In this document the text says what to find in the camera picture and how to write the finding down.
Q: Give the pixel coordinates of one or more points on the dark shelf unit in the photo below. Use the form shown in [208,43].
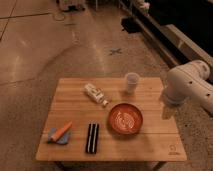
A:
[172,42]

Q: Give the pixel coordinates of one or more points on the orange carrot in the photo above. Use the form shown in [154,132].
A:
[61,131]

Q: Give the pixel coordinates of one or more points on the white plastic bottle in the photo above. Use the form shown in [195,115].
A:
[96,94]

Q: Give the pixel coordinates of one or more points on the black box on floor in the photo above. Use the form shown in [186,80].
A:
[130,25]

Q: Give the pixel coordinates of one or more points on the wooden folding table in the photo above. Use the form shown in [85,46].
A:
[95,120]

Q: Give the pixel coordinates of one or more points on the blue cloth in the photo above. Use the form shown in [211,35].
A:
[63,140]

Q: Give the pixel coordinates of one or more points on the black white striped block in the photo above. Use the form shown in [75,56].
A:
[92,138]

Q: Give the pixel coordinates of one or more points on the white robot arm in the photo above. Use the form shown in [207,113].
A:
[189,80]

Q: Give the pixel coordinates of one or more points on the orange ceramic bowl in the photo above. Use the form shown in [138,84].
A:
[125,118]

